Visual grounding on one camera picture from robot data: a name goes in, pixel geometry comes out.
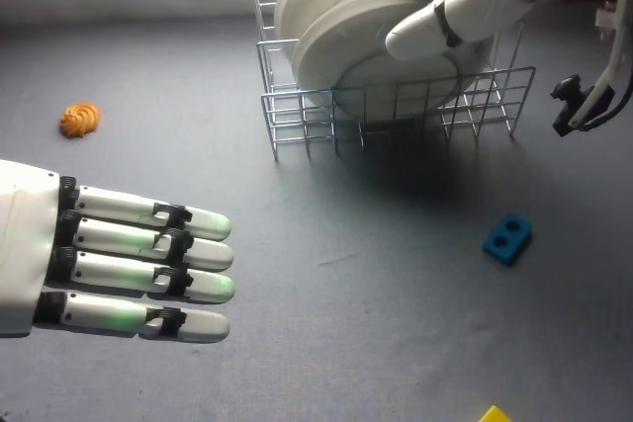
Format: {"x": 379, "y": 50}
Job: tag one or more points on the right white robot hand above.
{"x": 465, "y": 12}

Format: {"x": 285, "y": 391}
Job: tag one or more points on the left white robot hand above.
{"x": 29, "y": 244}

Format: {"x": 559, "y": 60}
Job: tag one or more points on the orange swirl cookie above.
{"x": 80, "y": 120}

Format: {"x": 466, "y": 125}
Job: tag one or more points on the blue block with two holes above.
{"x": 509, "y": 239}

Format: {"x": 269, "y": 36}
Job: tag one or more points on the yellow block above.
{"x": 494, "y": 414}

